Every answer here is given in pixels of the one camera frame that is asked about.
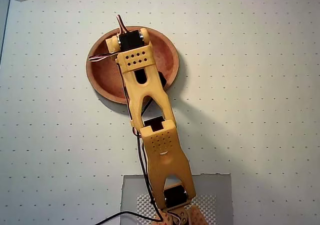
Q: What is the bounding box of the brown wooden bowl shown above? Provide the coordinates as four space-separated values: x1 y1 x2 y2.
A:
86 25 180 106

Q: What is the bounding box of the white textured anti-slip mat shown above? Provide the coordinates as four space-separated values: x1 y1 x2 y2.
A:
136 194 218 225

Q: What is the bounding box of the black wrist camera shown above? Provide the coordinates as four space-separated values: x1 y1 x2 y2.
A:
158 70 169 91

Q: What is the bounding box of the white red servo wire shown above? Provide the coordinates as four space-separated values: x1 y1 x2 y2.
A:
87 52 118 63
115 14 129 36

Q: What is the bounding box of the grey base plate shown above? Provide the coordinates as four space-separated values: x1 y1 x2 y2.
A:
120 172 233 225

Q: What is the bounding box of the black camera cable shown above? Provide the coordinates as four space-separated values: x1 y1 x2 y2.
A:
94 94 161 225

